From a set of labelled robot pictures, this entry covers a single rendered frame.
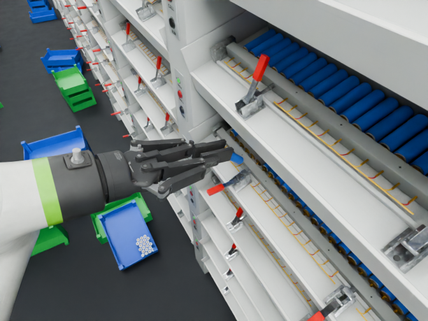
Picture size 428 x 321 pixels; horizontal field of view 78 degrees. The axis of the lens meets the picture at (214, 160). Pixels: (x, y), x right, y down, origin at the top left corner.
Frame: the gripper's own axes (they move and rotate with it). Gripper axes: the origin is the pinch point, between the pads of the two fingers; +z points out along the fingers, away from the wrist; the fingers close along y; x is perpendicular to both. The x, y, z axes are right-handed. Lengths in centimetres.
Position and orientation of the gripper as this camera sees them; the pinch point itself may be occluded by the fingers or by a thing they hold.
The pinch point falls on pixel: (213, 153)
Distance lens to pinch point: 50.2
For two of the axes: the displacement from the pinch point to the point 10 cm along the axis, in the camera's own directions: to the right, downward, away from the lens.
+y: -5.2, -6.4, 5.7
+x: -2.2, 7.4, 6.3
